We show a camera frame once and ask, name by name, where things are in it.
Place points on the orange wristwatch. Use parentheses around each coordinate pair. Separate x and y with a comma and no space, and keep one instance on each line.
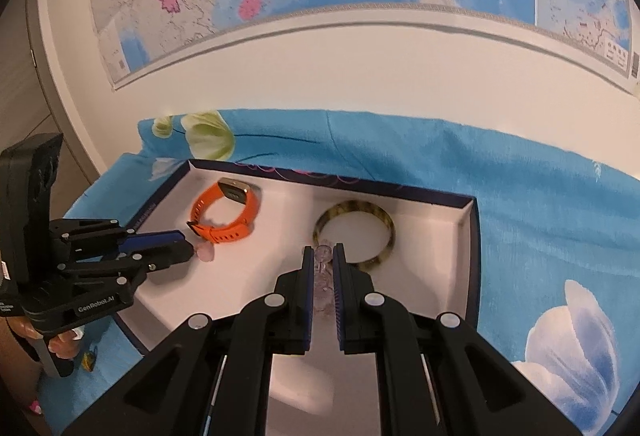
(240,228)

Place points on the blue floral cloth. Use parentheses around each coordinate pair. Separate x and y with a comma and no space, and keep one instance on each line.
(525,196)

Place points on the pale pink pendant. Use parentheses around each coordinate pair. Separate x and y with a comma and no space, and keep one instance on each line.
(205,253)

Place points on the person's left hand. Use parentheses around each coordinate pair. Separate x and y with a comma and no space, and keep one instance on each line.
(67,345)

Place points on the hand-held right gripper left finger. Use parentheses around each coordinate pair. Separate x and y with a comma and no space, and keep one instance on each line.
(307,298)

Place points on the dark blue box tray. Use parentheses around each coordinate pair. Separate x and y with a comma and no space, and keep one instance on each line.
(280,216)

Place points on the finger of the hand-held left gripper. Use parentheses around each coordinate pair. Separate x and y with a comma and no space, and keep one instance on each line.
(160,258)
(150,240)

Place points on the tortoiseshell bangle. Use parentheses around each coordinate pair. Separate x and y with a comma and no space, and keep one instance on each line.
(385,216)

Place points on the wooden door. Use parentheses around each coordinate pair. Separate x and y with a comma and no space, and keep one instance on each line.
(30,81)

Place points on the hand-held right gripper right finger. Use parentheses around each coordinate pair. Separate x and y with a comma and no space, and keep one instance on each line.
(338,298)

